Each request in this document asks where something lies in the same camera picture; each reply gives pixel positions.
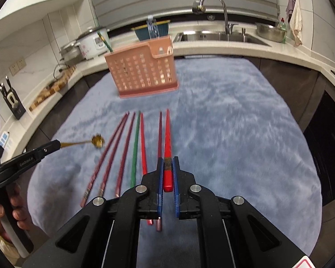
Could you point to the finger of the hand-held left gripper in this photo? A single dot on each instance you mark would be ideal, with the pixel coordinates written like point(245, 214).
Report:
point(30, 159)

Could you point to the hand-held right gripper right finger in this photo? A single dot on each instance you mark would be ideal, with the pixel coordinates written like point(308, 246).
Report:
point(176, 192)

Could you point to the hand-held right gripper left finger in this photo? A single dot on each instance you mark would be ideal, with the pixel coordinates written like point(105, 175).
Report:
point(160, 192)

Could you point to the red chopstick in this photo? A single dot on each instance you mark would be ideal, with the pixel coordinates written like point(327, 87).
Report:
point(167, 150)
point(143, 150)

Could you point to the green chopstick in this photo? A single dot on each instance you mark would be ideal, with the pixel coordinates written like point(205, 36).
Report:
point(135, 150)
point(105, 42)

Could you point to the maroon chopstick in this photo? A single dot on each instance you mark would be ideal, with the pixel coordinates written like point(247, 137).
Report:
point(114, 153)
point(125, 153)
point(159, 136)
point(104, 159)

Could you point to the gold spoon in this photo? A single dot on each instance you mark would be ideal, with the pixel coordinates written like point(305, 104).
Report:
point(97, 141)

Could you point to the pink perforated utensil basket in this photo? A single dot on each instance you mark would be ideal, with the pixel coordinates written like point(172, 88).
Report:
point(145, 72)

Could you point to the white power strip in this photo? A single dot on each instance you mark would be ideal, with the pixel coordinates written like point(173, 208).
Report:
point(4, 139)

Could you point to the black knife block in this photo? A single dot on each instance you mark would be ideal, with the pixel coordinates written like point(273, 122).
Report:
point(15, 106)

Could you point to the checkered wooden cutting board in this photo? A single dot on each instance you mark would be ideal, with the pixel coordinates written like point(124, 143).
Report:
point(50, 92)

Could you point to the blue fleece blanket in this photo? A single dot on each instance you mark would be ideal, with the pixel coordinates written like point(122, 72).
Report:
point(234, 134)

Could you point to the steel steamer pot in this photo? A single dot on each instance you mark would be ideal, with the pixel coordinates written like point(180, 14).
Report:
point(71, 53)

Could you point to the white rice cooker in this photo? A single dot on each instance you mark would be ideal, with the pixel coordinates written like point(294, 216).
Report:
point(93, 44)

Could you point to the stainless steel sink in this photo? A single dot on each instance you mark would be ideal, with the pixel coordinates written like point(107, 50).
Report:
point(212, 36)

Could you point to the blue basin with yellow rim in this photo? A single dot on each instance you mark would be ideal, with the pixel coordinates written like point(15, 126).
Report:
point(141, 33)

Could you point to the clear water bottle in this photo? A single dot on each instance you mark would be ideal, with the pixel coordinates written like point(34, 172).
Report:
point(152, 29)

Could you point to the stainless steel bowl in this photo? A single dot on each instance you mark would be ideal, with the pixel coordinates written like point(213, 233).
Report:
point(270, 32)

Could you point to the chrome faucet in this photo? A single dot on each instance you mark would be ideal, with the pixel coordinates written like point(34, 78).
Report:
point(224, 8)

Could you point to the green dish soap bottle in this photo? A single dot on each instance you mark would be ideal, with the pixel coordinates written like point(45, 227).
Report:
point(282, 26)

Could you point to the cream hanging towel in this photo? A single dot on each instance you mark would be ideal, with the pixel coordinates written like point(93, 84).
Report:
point(296, 22)

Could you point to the purple hanging cloth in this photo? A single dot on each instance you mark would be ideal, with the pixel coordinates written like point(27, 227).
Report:
point(290, 7)

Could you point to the white wall socket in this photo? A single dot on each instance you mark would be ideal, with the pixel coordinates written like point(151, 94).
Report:
point(22, 63)
point(14, 69)

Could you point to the white wall cabinet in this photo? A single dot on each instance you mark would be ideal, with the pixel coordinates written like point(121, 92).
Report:
point(39, 2)

